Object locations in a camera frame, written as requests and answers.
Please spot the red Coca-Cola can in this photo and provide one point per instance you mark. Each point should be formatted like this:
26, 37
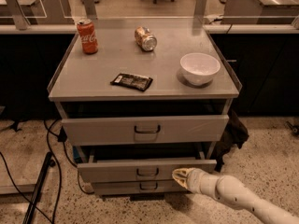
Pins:
87, 35

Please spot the tan soda can lying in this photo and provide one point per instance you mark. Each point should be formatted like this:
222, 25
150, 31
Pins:
145, 39

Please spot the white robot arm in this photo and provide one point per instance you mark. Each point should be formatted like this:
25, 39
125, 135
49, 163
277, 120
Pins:
230, 191

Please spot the black cloth beside cabinet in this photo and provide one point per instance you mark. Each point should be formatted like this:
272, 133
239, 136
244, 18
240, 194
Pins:
234, 134

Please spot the clear acrylic barrier panel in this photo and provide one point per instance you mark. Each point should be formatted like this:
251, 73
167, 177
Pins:
210, 10

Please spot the grey metal drawer cabinet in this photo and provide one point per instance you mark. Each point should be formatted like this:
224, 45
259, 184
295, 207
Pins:
81, 88

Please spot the grey bottom drawer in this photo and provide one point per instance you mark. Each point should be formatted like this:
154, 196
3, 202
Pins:
124, 188

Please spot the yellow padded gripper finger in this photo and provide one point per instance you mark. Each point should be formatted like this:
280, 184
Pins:
183, 176

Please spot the grey drawer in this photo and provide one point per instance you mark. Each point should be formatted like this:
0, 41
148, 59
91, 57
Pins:
141, 165
144, 130
124, 188

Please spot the grey desk background right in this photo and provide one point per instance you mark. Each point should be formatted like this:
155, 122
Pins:
260, 11

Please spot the black snack packet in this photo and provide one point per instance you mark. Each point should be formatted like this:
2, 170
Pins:
131, 81

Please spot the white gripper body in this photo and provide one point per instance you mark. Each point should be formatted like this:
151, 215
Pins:
196, 181

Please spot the grey top drawer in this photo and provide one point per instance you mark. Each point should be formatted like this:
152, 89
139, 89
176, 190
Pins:
144, 130

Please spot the white bowl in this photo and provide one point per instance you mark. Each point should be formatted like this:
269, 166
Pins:
199, 68

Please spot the black bar on floor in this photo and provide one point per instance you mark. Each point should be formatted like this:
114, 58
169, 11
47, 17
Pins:
37, 190

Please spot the grey desk background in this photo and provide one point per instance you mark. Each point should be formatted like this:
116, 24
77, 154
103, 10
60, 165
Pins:
260, 11
39, 11

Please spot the grey desk background left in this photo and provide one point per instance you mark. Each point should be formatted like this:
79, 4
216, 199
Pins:
39, 11

